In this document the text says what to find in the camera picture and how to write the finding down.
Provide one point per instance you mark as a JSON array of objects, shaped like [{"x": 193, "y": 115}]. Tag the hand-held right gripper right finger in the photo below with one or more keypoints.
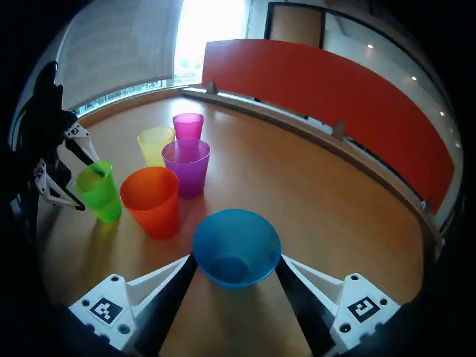
[{"x": 336, "y": 293}]

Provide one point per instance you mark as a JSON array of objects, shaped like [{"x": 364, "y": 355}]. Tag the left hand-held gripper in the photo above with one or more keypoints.
[{"x": 39, "y": 122}]

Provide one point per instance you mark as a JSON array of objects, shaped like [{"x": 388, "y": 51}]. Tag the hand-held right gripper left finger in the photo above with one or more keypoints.
[{"x": 128, "y": 302}]

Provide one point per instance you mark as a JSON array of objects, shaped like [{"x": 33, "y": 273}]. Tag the green plastic cup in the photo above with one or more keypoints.
[{"x": 99, "y": 190}]

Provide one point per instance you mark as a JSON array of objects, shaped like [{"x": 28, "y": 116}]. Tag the blue plastic cup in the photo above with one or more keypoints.
[{"x": 235, "y": 248}]

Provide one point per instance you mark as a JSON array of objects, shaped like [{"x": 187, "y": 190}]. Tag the yellow plastic cup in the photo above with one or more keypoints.
[{"x": 154, "y": 145}]

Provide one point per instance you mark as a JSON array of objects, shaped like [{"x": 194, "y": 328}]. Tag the orange plastic cup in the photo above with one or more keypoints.
[{"x": 153, "y": 202}]

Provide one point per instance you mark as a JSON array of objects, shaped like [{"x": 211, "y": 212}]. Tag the purple plastic cup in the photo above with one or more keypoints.
[{"x": 186, "y": 166}]

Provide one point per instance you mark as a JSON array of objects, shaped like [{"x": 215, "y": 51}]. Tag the pink plastic cup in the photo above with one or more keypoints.
[{"x": 189, "y": 125}]

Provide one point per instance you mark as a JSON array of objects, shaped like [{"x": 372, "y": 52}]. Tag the red desk screen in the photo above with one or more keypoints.
[{"x": 327, "y": 108}]

